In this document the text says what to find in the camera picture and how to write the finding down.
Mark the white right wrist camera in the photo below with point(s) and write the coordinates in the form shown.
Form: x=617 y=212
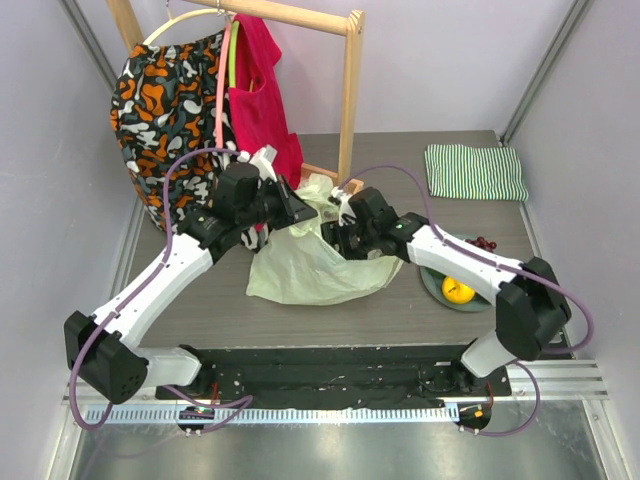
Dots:
x=341 y=199

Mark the green clothes hanger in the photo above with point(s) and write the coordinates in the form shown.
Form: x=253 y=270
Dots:
x=232 y=56

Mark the pink clothes hanger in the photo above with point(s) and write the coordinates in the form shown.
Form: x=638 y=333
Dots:
x=220 y=140

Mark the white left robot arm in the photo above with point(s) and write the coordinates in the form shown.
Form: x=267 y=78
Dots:
x=103 y=349

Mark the cream round hanger hoop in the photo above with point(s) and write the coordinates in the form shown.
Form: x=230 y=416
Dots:
x=158 y=32

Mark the green avocado print plastic bag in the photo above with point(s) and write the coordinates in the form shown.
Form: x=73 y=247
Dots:
x=297 y=267

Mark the orange black patterned garment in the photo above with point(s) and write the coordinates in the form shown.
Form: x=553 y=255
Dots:
x=163 y=117

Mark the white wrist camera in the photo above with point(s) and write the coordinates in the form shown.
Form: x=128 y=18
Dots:
x=341 y=199
x=262 y=159

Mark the green white striped cloth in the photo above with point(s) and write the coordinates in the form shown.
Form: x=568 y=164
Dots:
x=457 y=171

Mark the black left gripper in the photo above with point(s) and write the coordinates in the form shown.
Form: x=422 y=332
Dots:
x=292 y=208

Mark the grey green plate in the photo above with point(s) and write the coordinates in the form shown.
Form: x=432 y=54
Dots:
x=433 y=281

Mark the red grape bunch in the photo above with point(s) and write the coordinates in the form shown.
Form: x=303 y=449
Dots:
x=482 y=243

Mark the yellow apple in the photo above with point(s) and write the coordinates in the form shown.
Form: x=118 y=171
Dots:
x=456 y=292

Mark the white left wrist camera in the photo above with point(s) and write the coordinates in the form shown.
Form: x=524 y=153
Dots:
x=262 y=159

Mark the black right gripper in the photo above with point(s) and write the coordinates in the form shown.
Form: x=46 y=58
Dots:
x=335 y=239

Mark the magenta red shirt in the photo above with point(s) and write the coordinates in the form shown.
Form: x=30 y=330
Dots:
x=257 y=110

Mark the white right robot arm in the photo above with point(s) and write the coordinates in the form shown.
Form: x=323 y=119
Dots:
x=529 y=311

